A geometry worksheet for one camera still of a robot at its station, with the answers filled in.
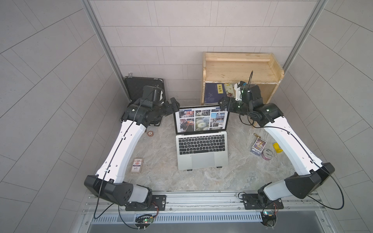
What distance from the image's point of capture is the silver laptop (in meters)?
0.79

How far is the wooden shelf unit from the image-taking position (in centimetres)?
72

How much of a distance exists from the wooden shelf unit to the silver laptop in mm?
149
